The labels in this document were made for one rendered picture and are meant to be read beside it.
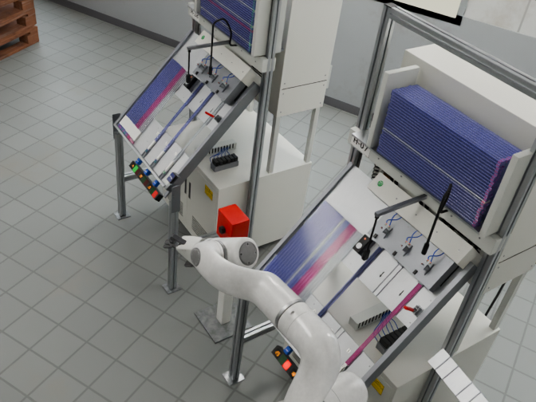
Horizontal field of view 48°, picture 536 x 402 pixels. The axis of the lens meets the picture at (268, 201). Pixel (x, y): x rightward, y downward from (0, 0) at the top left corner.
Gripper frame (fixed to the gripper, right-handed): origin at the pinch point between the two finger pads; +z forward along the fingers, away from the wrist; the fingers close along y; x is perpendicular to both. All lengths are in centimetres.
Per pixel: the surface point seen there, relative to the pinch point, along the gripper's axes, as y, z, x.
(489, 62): -26, -58, -93
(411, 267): -74, -20, -48
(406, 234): -69, -16, -59
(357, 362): -88, -2, -14
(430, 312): -85, -26, -36
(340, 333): -82, 7, -22
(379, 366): -89, -11, -14
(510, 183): -54, -61, -66
